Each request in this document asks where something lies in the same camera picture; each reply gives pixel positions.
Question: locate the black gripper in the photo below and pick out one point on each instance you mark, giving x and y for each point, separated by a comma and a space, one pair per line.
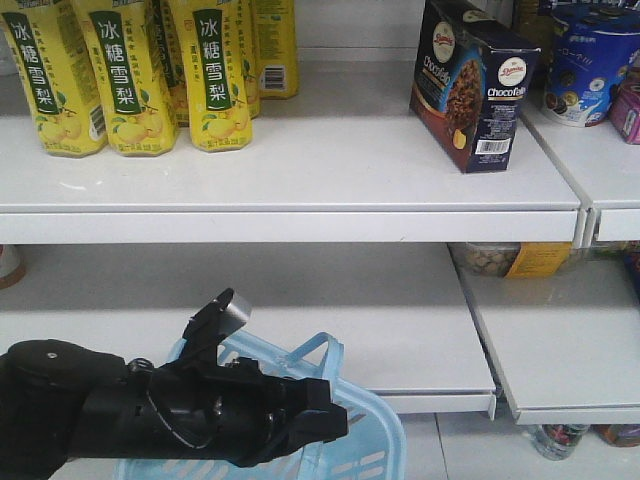
237, 413

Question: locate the light blue plastic basket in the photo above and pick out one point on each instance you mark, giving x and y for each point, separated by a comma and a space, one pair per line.
374, 448

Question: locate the blue chocolate cookie box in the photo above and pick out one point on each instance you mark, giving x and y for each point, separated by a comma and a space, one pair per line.
471, 74

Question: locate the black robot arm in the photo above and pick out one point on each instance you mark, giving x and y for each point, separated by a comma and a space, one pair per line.
61, 401

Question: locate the middle white shelf board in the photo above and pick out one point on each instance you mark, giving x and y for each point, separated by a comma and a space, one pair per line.
398, 308

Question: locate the white shelf board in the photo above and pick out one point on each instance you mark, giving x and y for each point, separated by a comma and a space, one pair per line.
579, 185
343, 161
398, 308
565, 348

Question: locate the clear water bottle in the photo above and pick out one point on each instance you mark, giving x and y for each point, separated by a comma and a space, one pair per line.
557, 441

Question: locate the upper white shelf board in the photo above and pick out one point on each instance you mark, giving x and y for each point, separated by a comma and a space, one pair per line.
343, 161

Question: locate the clear nut snack box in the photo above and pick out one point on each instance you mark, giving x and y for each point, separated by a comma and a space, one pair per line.
517, 260

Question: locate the lower right white shelf board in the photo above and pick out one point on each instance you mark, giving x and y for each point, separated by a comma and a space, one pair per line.
565, 348

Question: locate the yellow pear drink bottle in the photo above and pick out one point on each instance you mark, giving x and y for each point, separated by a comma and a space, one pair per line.
50, 53
121, 40
274, 24
219, 115

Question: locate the rear yellow pear drink bottle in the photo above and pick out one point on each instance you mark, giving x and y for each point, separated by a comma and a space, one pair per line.
274, 24

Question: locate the pink snack box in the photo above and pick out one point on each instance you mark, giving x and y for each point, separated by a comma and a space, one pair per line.
624, 113

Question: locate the blue white cookie tub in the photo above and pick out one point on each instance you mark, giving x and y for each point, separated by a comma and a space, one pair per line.
593, 47

